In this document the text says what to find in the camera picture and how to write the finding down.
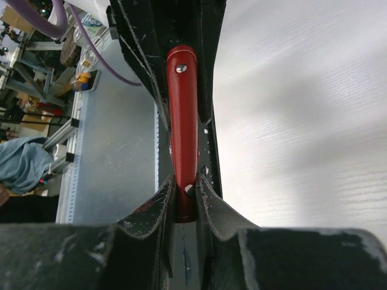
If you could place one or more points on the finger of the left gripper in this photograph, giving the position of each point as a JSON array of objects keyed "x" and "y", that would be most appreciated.
[
  {"x": 137, "y": 35},
  {"x": 198, "y": 25}
]

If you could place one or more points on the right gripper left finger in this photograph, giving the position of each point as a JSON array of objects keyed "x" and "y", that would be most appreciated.
[{"x": 129, "y": 254}]

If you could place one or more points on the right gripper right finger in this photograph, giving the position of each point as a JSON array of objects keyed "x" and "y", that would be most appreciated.
[{"x": 237, "y": 254}]

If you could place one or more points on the red leather card holder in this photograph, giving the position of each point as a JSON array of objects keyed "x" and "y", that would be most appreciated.
[{"x": 182, "y": 82}]

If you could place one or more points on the blue cloth in background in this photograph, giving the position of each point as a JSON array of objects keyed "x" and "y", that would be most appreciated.
[{"x": 23, "y": 163}]

